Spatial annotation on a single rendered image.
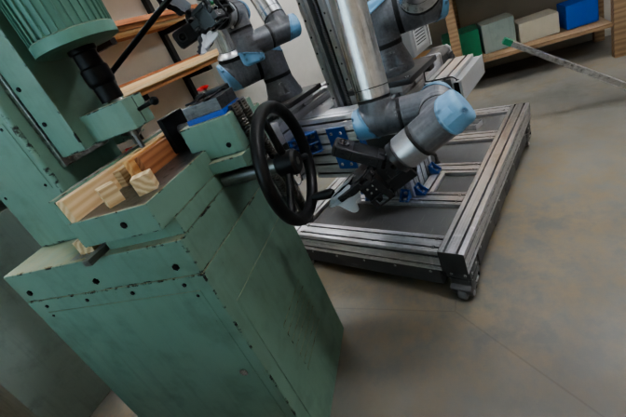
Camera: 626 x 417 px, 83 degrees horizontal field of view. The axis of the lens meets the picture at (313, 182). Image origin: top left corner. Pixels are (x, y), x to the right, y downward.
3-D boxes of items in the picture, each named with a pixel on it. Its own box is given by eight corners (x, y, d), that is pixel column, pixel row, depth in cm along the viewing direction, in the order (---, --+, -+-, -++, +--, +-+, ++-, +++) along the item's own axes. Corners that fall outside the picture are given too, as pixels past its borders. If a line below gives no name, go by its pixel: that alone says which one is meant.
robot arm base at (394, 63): (381, 69, 127) (373, 41, 123) (421, 60, 117) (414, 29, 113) (360, 85, 117) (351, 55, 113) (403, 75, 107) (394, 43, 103)
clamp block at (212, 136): (244, 151, 80) (225, 114, 76) (197, 166, 85) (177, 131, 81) (265, 127, 93) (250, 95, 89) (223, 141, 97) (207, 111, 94)
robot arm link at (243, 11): (257, 21, 113) (245, -7, 110) (244, 25, 104) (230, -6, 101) (237, 31, 116) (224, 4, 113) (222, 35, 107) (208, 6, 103)
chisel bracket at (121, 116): (142, 134, 81) (120, 100, 78) (99, 150, 86) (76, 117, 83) (160, 123, 87) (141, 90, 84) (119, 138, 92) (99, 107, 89)
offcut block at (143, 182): (142, 191, 71) (131, 176, 70) (159, 182, 72) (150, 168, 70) (139, 196, 68) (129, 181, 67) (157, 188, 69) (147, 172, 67)
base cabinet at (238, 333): (324, 460, 101) (202, 275, 72) (168, 451, 121) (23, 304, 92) (345, 327, 139) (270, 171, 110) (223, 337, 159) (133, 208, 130)
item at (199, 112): (224, 114, 78) (212, 90, 76) (185, 127, 82) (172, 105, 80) (246, 97, 89) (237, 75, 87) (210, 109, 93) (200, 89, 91)
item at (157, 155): (151, 176, 79) (138, 156, 77) (145, 178, 80) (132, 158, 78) (196, 141, 97) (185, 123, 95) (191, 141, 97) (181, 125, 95)
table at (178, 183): (203, 221, 62) (185, 193, 60) (84, 248, 73) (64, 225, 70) (292, 110, 113) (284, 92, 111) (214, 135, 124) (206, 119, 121)
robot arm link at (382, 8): (367, 45, 120) (354, 4, 115) (407, 31, 115) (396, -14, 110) (361, 52, 110) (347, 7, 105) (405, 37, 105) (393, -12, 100)
